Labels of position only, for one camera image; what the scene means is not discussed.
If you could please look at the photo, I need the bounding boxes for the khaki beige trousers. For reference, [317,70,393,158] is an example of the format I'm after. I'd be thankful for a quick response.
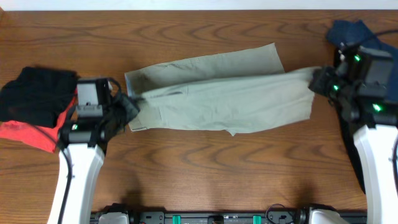
[125,44,314,135]

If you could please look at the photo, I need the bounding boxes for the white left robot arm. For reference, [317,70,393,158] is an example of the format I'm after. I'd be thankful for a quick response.
[47,93,140,223]

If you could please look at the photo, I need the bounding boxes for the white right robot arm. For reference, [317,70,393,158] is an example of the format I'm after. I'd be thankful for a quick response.
[308,67,397,223]

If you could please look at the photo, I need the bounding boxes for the dark blue garment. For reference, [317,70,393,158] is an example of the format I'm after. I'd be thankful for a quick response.
[326,20,397,101]

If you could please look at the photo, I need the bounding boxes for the red folded garment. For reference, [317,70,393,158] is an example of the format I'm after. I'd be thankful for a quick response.
[1,96,76,153]

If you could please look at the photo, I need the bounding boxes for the black folded garment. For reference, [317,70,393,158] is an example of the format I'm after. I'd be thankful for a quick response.
[1,67,78,128]

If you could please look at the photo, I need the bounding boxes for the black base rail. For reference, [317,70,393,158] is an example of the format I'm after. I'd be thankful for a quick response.
[89,203,367,224]

